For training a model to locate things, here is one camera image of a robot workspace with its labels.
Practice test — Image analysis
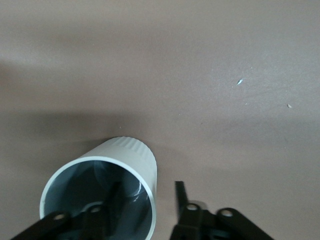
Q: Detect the white mug grey inside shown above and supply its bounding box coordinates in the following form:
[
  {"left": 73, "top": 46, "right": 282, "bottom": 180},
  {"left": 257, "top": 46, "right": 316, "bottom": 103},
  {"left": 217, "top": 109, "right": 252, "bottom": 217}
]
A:
[{"left": 38, "top": 135, "right": 158, "bottom": 240}]

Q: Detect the brown table cover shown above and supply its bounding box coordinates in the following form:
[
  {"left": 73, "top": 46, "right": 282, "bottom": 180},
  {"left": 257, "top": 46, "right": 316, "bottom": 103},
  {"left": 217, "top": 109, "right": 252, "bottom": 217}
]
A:
[{"left": 0, "top": 0, "right": 320, "bottom": 240}]

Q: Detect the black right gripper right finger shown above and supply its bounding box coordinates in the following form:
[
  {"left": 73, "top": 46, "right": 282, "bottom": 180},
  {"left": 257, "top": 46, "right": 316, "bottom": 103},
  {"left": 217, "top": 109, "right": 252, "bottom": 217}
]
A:
[{"left": 169, "top": 180, "right": 274, "bottom": 240}]

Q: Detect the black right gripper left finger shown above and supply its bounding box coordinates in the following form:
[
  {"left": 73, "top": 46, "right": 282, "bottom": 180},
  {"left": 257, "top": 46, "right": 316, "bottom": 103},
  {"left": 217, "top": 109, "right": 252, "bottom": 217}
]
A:
[{"left": 9, "top": 181, "right": 124, "bottom": 240}]

